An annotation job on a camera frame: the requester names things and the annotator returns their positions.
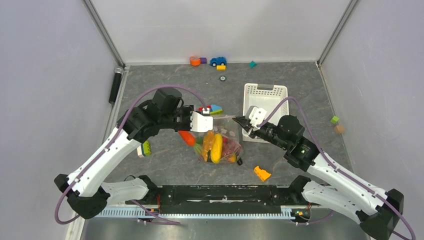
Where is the multicolour brick stack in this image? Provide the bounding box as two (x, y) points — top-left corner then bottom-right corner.
(197, 104), (223, 115)

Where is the orange cheese wedge toy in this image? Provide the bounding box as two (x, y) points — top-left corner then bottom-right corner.
(253, 166), (272, 182)

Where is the black microphone on table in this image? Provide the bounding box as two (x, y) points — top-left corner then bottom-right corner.
(236, 158), (243, 166)

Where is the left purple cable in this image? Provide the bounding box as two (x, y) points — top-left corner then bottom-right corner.
(53, 83), (208, 226)

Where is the orange red mango toy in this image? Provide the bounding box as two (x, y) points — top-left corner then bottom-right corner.
(228, 154), (237, 163)

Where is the clear polka dot zip bag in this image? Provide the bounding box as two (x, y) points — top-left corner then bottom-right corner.
(178, 114), (243, 166)

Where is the purple cable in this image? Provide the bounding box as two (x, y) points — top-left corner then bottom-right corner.
(53, 83), (208, 226)
(258, 96), (417, 240)

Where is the orange carrot toy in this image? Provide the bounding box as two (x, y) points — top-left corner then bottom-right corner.
(178, 130), (196, 147)

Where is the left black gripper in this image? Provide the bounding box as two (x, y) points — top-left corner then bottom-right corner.
(160, 104), (201, 132)

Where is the yellow brick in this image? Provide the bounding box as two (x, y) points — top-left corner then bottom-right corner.
(216, 65), (227, 71)

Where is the yellow corn toy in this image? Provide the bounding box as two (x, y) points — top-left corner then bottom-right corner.
(210, 133), (223, 164)

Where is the teal block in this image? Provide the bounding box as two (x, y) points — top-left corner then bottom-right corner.
(249, 60), (257, 69)

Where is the small white green brick stack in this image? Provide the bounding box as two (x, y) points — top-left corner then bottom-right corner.
(136, 140), (152, 158)

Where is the white toothed cable rail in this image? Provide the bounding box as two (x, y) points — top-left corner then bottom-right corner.
(96, 206), (295, 220)

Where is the orange yellow fruit toy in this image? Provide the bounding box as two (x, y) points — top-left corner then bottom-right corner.
(201, 130), (215, 162)

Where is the small round disc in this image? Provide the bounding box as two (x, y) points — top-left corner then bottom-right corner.
(219, 75), (227, 82)

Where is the red grape bunch toy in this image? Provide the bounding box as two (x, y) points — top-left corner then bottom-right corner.
(221, 137), (241, 158)

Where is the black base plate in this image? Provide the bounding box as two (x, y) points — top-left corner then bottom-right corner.
(137, 175), (311, 215)

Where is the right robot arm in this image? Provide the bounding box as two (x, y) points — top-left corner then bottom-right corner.
(233, 115), (404, 240)

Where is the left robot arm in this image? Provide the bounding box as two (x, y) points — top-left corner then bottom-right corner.
(54, 84), (213, 219)

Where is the black microphone at wall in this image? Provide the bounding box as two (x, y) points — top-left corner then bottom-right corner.
(108, 66), (124, 105)

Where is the green cube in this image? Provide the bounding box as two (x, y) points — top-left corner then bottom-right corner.
(330, 116), (340, 125)

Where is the white perforated basket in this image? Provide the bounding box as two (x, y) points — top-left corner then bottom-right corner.
(242, 83), (289, 144)

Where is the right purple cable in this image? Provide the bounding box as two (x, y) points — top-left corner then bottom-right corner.
(258, 96), (417, 240)

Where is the tan wooden cube right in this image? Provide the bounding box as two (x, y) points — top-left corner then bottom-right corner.
(333, 124), (345, 134)

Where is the blue toy car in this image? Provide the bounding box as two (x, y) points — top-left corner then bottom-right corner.
(209, 56), (227, 67)

